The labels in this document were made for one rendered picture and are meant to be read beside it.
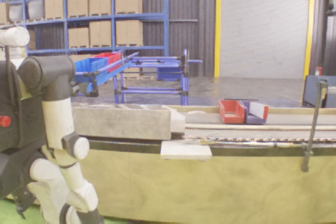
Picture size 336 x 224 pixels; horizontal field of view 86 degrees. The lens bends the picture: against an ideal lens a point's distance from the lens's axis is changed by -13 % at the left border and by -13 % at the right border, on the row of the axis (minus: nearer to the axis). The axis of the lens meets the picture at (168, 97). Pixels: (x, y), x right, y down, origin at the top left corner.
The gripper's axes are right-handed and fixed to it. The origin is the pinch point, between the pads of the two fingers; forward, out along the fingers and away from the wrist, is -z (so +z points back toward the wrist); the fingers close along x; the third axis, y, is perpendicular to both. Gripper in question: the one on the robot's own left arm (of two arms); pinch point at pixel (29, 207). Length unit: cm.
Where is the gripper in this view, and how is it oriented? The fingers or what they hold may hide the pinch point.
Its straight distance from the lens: 138.4
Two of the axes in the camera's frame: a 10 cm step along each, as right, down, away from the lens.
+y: -9.7, -0.6, 2.5
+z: -0.5, -9.1, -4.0
